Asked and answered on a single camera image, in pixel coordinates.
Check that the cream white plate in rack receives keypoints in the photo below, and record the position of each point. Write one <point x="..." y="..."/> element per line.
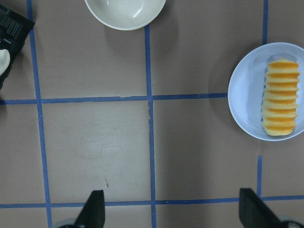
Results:
<point x="4" y="60"/>

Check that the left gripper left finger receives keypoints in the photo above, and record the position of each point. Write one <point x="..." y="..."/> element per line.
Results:
<point x="93" y="213"/>

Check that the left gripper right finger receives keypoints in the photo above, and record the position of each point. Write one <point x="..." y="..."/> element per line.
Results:
<point x="254" y="213"/>

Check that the blue plate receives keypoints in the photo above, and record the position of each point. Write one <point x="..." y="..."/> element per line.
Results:
<point x="246" y="88"/>

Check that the black plate rack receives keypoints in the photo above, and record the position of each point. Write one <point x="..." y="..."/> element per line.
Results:
<point x="14" y="29"/>

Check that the yellow bread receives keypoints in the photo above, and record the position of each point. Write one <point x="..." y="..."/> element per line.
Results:
<point x="279" y="104"/>

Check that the cream white bowl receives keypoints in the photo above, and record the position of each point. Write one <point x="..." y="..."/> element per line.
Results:
<point x="125" y="15"/>

